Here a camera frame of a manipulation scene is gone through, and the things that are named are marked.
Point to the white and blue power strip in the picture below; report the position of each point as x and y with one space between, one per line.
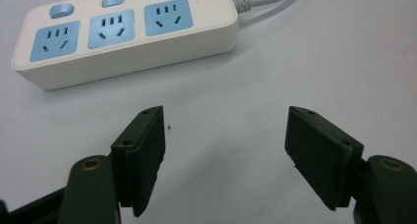
131 47

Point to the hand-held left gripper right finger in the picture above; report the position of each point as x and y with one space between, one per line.
319 158

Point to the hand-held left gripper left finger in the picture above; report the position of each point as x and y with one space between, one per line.
139 158

